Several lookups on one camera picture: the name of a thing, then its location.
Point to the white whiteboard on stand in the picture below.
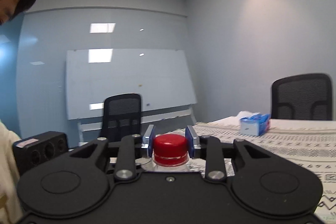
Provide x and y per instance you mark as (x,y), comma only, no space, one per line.
(161,77)

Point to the black mesh chair centre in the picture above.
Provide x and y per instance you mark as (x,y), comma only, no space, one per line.
(307,97)

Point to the red bottle cap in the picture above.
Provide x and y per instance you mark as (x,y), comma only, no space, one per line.
(170,145)

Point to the black mesh chair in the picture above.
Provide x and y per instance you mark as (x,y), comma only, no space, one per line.
(307,97)
(121,116)

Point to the black camera box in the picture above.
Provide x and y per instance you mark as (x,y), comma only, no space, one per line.
(33,151)

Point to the black mesh chair left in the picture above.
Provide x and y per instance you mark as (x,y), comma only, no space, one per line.
(121,116)

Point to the person cream shirt torso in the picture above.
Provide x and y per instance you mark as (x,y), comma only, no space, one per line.
(11,210)

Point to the clear plastic bottle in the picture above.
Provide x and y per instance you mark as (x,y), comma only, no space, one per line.
(167,164)

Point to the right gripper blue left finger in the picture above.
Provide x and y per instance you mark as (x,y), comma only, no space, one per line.
(147,141)

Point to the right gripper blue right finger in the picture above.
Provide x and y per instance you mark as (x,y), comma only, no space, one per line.
(193,142)

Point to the blue tissue box far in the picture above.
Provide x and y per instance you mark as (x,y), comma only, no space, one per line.
(253,124)

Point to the patterned white tablecloth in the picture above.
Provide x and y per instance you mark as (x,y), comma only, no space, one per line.
(310,144)

